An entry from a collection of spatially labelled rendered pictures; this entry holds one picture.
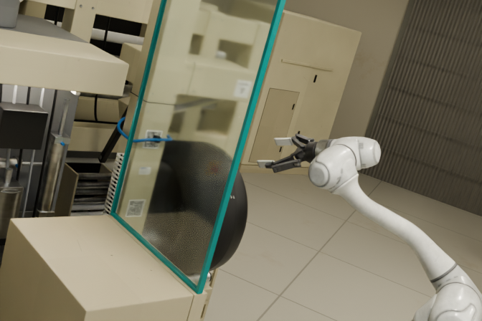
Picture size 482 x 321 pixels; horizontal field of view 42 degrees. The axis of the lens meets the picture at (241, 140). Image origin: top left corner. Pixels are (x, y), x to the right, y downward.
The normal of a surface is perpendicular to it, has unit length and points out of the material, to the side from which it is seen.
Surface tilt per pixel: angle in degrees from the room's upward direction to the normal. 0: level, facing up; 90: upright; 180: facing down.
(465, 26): 90
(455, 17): 90
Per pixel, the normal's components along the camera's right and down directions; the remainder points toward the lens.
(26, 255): -0.74, -0.04
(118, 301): 0.26, -0.94
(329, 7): -0.37, 0.12
